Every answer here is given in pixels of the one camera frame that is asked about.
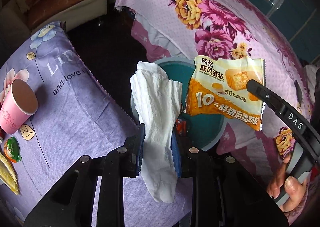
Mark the yellow white striped wrapper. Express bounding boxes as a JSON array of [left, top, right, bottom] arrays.
[[0, 153, 19, 195]]

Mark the yellow cake wrapper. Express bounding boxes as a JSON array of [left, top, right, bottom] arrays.
[[185, 55, 265, 131]]

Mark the pink paper cup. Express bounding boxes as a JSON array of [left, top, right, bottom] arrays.
[[1, 79, 39, 134]]

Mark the white tissue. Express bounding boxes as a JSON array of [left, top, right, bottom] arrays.
[[130, 61, 183, 203]]

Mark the orange snack wrapper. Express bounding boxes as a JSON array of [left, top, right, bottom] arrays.
[[175, 118, 188, 137]]

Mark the red cola can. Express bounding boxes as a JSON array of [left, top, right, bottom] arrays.
[[0, 127, 4, 143]]

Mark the teal trash bin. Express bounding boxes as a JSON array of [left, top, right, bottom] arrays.
[[130, 57, 226, 151]]

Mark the person's right hand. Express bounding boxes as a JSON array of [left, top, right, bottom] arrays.
[[266, 153, 309, 212]]

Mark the green orange jelly cup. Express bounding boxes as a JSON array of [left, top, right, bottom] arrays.
[[4, 137, 22, 163]]

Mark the purple floral bed sheet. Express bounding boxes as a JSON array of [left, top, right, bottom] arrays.
[[1, 21, 138, 225]]

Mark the pink floral quilt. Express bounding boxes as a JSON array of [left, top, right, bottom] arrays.
[[116, 0, 312, 194]]

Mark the beige sofa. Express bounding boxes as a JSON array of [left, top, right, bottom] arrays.
[[0, 0, 108, 53]]

